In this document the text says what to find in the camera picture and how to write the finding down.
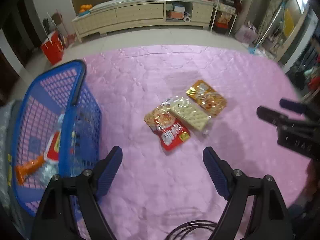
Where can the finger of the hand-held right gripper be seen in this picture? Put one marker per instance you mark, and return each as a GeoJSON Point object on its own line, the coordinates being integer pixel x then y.
{"type": "Point", "coordinates": [292, 105]}
{"type": "Point", "coordinates": [271, 117]}

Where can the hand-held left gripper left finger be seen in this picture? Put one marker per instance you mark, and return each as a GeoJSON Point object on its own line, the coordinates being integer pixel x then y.
{"type": "Point", "coordinates": [111, 167]}

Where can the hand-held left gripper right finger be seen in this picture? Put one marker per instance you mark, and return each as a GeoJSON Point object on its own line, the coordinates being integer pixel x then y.
{"type": "Point", "coordinates": [214, 167]}

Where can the red clear-topped snack packet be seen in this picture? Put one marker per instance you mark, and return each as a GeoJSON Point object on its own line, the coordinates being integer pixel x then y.
{"type": "Point", "coordinates": [170, 132]}

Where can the clear cracker packet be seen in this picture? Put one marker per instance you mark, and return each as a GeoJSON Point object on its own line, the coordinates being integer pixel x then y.
{"type": "Point", "coordinates": [190, 116]}

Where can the large red snack bag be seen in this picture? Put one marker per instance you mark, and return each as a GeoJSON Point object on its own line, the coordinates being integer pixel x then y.
{"type": "Point", "coordinates": [53, 147]}

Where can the blue plastic basket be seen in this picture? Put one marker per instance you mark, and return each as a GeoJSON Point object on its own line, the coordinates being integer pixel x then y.
{"type": "Point", "coordinates": [70, 120]}

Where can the orange yellow snack packet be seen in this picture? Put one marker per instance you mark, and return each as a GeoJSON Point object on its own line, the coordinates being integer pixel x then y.
{"type": "Point", "coordinates": [207, 97]}

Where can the long orange snack packet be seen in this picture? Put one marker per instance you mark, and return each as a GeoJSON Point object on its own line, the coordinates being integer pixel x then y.
{"type": "Point", "coordinates": [28, 168]}

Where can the pink quilted blanket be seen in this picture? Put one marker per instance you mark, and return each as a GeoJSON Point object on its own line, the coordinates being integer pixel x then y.
{"type": "Point", "coordinates": [162, 185]}

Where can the arched standing mirror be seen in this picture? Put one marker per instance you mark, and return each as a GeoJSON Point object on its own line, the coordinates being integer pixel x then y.
{"type": "Point", "coordinates": [292, 30]}

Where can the blue flat mop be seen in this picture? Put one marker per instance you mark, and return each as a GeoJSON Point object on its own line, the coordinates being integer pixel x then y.
{"type": "Point", "coordinates": [267, 30]}

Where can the pink tote bag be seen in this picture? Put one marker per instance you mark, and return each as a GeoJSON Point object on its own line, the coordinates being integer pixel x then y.
{"type": "Point", "coordinates": [246, 33]}

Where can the person's grey printed clothing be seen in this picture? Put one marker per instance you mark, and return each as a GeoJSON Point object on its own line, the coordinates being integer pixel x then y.
{"type": "Point", "coordinates": [6, 142]}

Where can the white storage rack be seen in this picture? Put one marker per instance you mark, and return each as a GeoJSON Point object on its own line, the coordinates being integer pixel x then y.
{"type": "Point", "coordinates": [226, 7]}

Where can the white paper roll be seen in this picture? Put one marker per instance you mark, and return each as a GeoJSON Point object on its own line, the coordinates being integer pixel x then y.
{"type": "Point", "coordinates": [187, 19]}

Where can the red paper bag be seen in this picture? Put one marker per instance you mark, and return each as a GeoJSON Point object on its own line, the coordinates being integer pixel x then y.
{"type": "Point", "coordinates": [52, 48]}

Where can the orange box in cabinet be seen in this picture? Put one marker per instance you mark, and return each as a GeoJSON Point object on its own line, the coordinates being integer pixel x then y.
{"type": "Point", "coordinates": [175, 15]}

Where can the beige TV cabinet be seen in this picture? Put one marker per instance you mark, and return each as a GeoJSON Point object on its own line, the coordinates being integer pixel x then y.
{"type": "Point", "coordinates": [140, 13]}

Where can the plate of oranges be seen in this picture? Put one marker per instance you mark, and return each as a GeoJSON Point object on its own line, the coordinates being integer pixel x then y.
{"type": "Point", "coordinates": [85, 8]}

